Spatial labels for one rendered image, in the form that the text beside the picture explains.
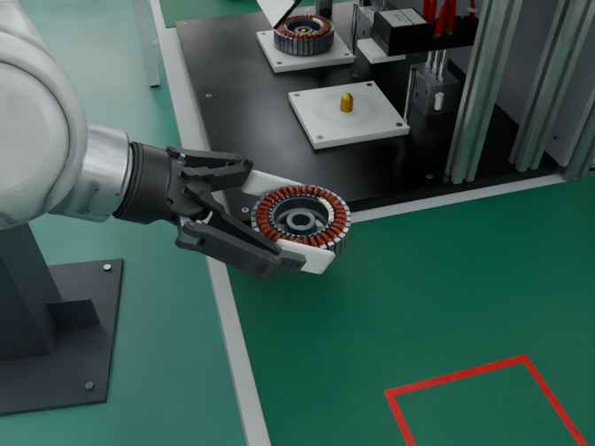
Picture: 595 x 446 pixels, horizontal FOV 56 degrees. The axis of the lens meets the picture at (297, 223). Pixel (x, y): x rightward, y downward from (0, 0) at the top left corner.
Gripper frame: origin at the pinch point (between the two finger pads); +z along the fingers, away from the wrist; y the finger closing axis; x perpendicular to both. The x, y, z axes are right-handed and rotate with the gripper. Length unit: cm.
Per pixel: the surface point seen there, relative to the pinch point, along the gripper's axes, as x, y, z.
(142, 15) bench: -49, -188, 18
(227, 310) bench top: -10.9, 4.3, -4.5
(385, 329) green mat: -2.6, 12.0, 9.1
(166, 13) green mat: -10, -81, -1
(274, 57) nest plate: 1.3, -47.5, 10.5
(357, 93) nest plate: 6.4, -31.1, 18.8
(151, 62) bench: -67, -187, 28
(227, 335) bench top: -11.2, 7.8, -5.1
